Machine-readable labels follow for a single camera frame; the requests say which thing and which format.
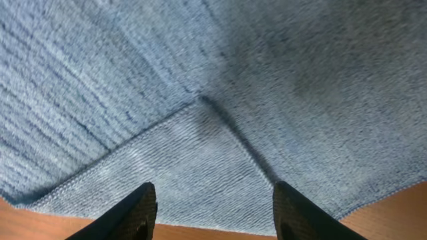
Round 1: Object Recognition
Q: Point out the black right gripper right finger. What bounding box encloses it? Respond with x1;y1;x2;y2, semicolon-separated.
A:
272;181;366;240

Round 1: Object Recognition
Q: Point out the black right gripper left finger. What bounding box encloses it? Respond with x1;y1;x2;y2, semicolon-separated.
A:
67;182;157;240

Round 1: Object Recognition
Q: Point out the blue microfiber cloth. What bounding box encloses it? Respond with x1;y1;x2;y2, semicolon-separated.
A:
1;0;426;235

